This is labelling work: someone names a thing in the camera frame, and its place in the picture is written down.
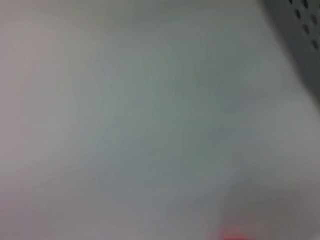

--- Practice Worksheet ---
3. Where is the small red cube brick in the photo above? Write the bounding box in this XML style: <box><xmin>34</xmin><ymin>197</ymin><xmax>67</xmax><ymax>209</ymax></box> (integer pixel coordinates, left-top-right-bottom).
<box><xmin>219</xmin><ymin>226</ymin><xmax>247</xmax><ymax>240</ymax></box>

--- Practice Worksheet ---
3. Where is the grey perforated storage bin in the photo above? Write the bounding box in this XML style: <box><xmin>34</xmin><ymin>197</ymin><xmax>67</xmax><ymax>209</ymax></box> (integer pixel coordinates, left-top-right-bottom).
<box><xmin>257</xmin><ymin>0</ymin><xmax>320</xmax><ymax>113</ymax></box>

